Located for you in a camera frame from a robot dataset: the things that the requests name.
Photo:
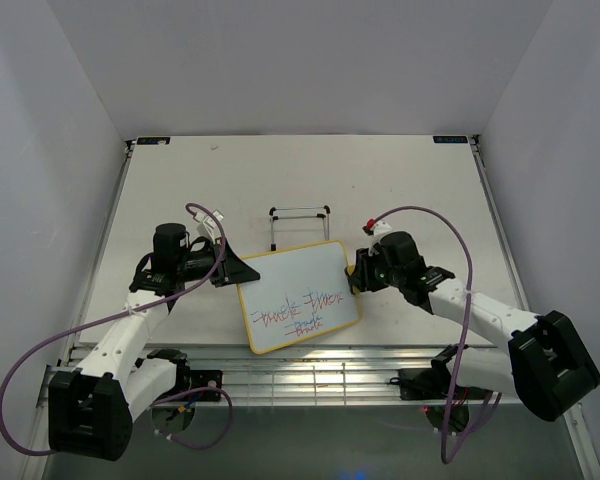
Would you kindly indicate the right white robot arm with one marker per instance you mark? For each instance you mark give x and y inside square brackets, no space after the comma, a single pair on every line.
[539,359]

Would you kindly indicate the dark corner label sticker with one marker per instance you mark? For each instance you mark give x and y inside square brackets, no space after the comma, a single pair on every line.
[450,139]

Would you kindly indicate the black metal whiteboard stand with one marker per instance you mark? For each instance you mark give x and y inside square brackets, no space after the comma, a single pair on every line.
[277,214]

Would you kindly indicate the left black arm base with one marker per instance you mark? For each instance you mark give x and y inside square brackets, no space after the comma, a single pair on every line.
[197,385]

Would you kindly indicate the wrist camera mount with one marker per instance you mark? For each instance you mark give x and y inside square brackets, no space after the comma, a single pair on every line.
[207,225]
[376,230]

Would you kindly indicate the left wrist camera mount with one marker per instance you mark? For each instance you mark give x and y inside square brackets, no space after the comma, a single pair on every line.
[207,225]

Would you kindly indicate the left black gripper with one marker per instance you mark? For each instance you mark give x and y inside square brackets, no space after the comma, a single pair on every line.
[233,269]

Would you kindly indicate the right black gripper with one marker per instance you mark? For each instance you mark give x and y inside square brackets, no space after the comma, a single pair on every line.
[363,263]

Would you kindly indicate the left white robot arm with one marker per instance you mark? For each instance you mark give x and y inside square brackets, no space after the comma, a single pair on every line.
[92,408]

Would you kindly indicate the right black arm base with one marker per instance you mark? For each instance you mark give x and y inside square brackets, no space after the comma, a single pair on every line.
[431,383]

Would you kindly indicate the yellow black whiteboard eraser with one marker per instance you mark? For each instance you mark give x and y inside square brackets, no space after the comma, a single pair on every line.
[352,279]

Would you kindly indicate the left dark corner label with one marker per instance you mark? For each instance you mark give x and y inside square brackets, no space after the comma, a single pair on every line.
[153,141]

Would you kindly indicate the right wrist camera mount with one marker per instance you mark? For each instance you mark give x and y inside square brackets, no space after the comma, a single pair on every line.
[376,230]

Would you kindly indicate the yellow framed whiteboard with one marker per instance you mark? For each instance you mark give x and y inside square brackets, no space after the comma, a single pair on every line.
[302,293]

